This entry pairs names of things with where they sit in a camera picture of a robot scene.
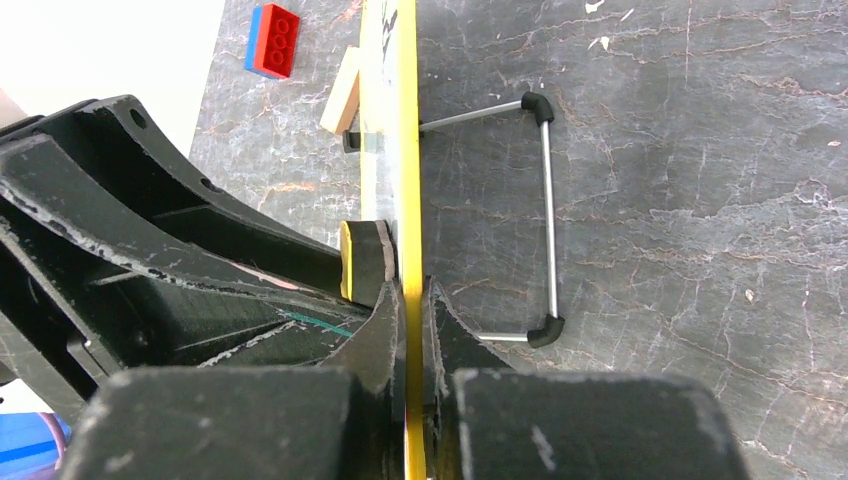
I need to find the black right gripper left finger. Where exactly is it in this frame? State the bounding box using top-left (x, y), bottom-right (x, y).
top-left (59, 282), bottom-right (405, 479)

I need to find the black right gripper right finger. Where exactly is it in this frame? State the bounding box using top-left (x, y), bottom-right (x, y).
top-left (422, 278), bottom-right (749, 479)

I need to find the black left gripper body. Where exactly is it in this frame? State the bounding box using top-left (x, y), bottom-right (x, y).
top-left (1, 201), bottom-right (133, 424)

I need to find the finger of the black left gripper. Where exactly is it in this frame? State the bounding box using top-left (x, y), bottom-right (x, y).
top-left (1, 132), bottom-right (369, 367)
top-left (39, 95), bottom-right (341, 298)

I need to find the yellow whiteboard eraser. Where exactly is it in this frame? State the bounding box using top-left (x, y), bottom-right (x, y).
top-left (340, 220), bottom-right (397, 307)

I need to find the yellow framed whiteboard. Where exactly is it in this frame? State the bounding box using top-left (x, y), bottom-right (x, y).
top-left (360, 1), bottom-right (428, 479)

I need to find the blue and red block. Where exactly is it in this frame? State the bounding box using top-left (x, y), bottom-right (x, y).
top-left (244, 3), bottom-right (301, 79)

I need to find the orange wooden block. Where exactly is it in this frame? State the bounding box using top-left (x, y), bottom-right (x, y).
top-left (319, 46), bottom-right (361, 135)

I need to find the metal whiteboard stand bracket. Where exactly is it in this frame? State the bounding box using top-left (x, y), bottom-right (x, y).
top-left (342, 91), bottom-right (568, 350)

